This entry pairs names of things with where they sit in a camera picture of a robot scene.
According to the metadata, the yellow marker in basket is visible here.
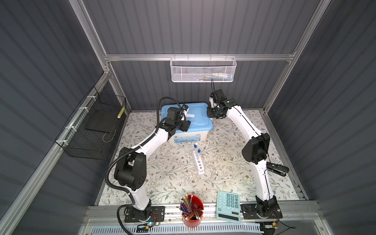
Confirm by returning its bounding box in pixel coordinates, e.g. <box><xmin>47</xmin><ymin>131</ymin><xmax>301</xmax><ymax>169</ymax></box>
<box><xmin>117</xmin><ymin>106</ymin><xmax>125</xmax><ymax>119</ymax></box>

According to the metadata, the white slotted cable duct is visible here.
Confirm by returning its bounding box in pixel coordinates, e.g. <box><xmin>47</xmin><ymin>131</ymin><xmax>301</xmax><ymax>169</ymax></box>
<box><xmin>90</xmin><ymin>223</ymin><xmax>262</xmax><ymax>235</ymax></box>

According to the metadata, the white plastic storage bin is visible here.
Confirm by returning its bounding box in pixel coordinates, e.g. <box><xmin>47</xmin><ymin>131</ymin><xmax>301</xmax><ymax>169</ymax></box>
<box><xmin>167</xmin><ymin>130</ymin><xmax>210</xmax><ymax>144</ymax></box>

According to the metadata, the white test tube rack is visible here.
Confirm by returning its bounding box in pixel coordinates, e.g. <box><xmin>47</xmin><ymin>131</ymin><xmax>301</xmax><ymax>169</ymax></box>
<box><xmin>193</xmin><ymin>150</ymin><xmax>205</xmax><ymax>175</ymax></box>

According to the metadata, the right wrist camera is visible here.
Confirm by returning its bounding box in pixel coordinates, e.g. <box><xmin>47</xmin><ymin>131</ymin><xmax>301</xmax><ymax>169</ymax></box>
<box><xmin>209</xmin><ymin>93</ymin><xmax>217</xmax><ymax>108</ymax></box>

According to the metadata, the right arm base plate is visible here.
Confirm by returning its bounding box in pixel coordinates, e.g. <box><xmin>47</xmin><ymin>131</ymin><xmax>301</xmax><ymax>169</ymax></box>
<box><xmin>240</xmin><ymin>203</ymin><xmax>283</xmax><ymax>219</ymax></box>

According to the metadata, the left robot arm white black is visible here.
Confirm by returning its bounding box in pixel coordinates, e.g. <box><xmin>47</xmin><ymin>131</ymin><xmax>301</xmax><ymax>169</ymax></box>
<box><xmin>105</xmin><ymin>97</ymin><xmax>191</xmax><ymax>222</ymax></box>

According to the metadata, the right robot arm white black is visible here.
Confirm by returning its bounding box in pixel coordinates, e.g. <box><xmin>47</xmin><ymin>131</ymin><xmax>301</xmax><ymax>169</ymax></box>
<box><xmin>208</xmin><ymin>80</ymin><xmax>281</xmax><ymax>219</ymax></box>

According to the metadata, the black stapler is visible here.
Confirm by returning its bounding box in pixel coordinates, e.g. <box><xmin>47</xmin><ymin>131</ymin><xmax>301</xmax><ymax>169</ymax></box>
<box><xmin>266</xmin><ymin>162</ymin><xmax>289</xmax><ymax>177</ymax></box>

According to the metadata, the white wire wall basket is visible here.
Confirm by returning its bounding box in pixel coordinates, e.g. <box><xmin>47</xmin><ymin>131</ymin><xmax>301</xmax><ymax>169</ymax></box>
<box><xmin>169</xmin><ymin>56</ymin><xmax>237</xmax><ymax>83</ymax></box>

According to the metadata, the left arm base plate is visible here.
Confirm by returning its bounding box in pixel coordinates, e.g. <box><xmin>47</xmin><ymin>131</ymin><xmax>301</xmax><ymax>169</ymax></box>
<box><xmin>124</xmin><ymin>206</ymin><xmax>165</xmax><ymax>223</ymax></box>

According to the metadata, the mint green calculator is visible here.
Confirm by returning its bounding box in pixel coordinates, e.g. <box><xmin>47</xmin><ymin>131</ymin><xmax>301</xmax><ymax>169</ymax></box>
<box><xmin>216</xmin><ymin>191</ymin><xmax>241</xmax><ymax>223</ymax></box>

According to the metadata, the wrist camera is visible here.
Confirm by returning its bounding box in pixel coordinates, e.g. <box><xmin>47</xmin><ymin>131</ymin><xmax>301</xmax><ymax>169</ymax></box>
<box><xmin>182</xmin><ymin>104</ymin><xmax>189</xmax><ymax>114</ymax></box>
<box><xmin>209</xmin><ymin>93</ymin><xmax>217</xmax><ymax>108</ymax></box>

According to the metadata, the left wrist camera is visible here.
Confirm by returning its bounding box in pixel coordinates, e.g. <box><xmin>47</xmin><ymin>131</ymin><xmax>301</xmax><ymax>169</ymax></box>
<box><xmin>182</xmin><ymin>104</ymin><xmax>189</xmax><ymax>114</ymax></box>

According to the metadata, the black wire side basket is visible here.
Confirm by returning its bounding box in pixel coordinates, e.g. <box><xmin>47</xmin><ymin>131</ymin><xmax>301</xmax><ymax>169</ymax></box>
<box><xmin>55</xmin><ymin>88</ymin><xmax>127</xmax><ymax>160</ymax></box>

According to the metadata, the blue plastic bin lid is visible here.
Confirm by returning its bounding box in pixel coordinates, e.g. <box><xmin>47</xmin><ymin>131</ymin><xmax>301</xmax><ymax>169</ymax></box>
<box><xmin>175</xmin><ymin>103</ymin><xmax>213</xmax><ymax>134</ymax></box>

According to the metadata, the red pencil cup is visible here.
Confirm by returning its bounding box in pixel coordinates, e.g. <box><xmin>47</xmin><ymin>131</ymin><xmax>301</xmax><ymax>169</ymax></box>
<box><xmin>179</xmin><ymin>194</ymin><xmax>204</xmax><ymax>228</ymax></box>

